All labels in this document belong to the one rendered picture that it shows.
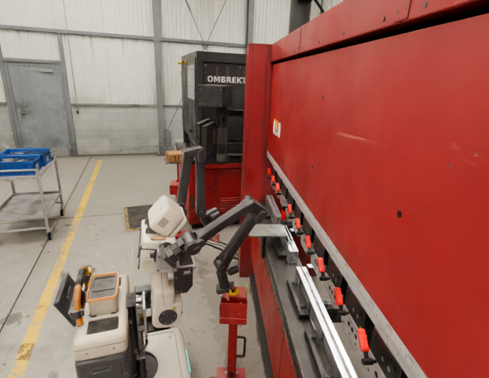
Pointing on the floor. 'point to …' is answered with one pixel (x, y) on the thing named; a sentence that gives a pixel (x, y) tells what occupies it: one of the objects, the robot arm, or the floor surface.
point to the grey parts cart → (28, 202)
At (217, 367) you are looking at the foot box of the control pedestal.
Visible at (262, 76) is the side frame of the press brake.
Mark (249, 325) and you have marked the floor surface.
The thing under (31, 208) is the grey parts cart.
